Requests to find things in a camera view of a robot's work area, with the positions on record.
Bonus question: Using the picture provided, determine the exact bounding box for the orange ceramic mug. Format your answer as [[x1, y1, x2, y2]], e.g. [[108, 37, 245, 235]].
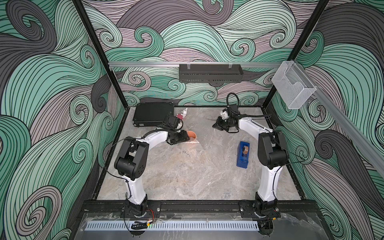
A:
[[187, 131, 198, 144]]

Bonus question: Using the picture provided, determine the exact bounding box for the blue tape dispenser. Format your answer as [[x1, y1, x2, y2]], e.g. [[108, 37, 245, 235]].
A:
[[237, 142, 250, 169]]

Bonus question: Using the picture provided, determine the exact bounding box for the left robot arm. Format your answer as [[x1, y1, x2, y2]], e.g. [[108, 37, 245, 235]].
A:
[[114, 115, 190, 216]]

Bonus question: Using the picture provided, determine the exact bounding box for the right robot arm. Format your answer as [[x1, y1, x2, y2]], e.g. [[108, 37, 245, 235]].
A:
[[213, 105, 289, 216]]

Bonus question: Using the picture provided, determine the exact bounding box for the small pink white figurine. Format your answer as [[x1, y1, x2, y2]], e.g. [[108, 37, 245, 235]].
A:
[[177, 108, 188, 120]]

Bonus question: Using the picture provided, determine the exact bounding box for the black hard case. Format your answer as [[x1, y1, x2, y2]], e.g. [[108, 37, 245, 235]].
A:
[[133, 102, 174, 127]]

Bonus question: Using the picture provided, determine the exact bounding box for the clear tape roll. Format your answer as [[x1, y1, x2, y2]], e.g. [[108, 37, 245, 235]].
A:
[[242, 146, 249, 156]]

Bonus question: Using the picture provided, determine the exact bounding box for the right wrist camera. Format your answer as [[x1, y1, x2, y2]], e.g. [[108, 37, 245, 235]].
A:
[[220, 110, 229, 120]]

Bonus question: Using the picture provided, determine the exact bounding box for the black perforated wall shelf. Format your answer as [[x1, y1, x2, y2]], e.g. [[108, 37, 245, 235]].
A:
[[179, 65, 244, 84]]

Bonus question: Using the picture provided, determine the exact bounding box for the aluminium wall rail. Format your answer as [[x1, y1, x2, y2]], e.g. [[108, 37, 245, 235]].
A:
[[108, 61, 282, 68]]

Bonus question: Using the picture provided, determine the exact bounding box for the clear acrylic wall bin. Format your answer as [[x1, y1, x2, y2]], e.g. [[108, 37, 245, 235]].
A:
[[272, 61, 317, 110]]

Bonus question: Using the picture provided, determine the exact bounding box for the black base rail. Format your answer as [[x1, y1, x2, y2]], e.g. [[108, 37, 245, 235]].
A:
[[80, 200, 320, 219]]

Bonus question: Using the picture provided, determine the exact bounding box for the white slotted cable duct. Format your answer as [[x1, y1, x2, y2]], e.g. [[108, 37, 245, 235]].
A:
[[85, 220, 259, 232]]

